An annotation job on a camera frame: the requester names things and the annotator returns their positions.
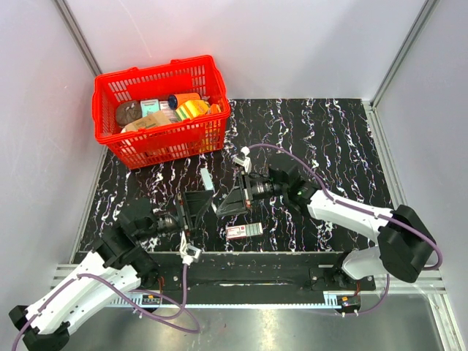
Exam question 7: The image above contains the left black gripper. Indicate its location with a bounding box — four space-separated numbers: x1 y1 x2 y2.
137 189 216 240

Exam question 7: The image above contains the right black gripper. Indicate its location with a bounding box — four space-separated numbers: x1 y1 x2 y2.
217 171 287 217

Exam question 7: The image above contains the red white staple box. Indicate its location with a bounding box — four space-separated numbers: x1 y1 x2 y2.
226 222 263 240

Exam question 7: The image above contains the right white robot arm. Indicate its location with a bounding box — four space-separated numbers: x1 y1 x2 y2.
216 166 436 290

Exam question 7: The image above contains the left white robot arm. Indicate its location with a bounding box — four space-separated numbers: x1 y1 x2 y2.
9 190 213 350

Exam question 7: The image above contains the red plastic shopping basket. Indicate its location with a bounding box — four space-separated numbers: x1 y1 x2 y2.
91 55 231 170

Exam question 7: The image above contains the brown cardboard box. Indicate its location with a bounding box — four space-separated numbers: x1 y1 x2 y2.
121 110 171 133

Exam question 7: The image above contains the yellow green snack pack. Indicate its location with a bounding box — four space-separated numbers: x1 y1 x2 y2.
175 99 210 121

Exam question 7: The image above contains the orange blue cylinder can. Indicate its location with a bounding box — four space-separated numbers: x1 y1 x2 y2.
167 92 201 110

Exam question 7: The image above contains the teal small box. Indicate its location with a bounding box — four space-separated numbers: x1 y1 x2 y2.
140 99 160 117

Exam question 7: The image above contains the brown round cookie pack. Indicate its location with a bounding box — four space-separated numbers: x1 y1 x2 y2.
115 100 142 127

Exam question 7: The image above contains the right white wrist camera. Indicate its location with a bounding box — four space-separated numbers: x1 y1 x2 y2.
233 146 252 174

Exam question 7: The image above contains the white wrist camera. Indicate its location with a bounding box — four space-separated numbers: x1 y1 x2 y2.
233 146 252 174
179 232 202 265

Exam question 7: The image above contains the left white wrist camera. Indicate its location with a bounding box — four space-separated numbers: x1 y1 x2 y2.
179 232 202 265

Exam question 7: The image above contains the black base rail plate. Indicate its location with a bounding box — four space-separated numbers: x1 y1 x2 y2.
146 252 377 304

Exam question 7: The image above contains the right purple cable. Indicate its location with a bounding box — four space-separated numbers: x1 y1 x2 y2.
241 143 444 316

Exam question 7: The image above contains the white slotted cable duct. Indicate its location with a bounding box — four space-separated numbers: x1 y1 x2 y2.
109 290 361 308

